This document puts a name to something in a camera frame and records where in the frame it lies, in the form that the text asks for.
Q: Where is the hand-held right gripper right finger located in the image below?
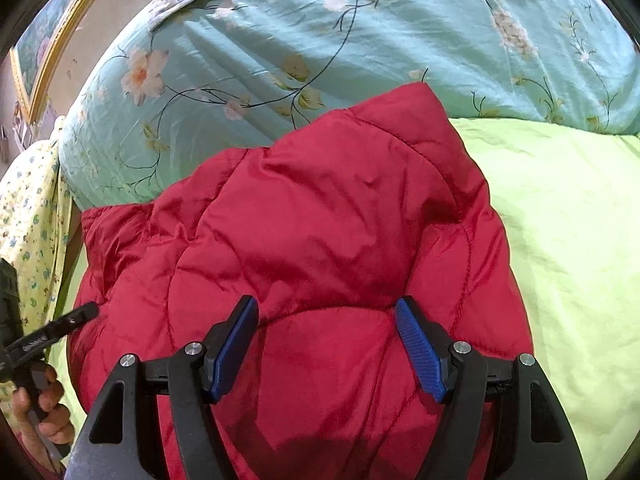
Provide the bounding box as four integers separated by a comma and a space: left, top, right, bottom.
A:
394, 296, 588, 480

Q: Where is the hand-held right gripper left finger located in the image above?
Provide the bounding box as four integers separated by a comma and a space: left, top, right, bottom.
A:
65, 295, 261, 480

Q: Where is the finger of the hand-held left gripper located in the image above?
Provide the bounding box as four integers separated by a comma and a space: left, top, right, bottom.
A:
6, 302, 99, 362

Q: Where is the red quilted jacket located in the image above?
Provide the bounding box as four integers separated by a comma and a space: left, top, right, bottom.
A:
66, 81, 535, 480

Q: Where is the person's left hand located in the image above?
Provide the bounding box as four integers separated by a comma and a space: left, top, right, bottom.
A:
12, 364, 77, 449

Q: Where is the yellow printed blanket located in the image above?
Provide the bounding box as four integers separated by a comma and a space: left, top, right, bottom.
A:
0, 115, 82, 413

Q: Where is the light green bed sheet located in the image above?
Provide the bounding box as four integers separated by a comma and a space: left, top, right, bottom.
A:
47, 117, 640, 480

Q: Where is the gold framed picture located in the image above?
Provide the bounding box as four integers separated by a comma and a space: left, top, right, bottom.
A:
9, 0, 128, 126

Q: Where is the teal floral quilt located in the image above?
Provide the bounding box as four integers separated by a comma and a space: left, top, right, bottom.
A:
57, 0, 640, 211

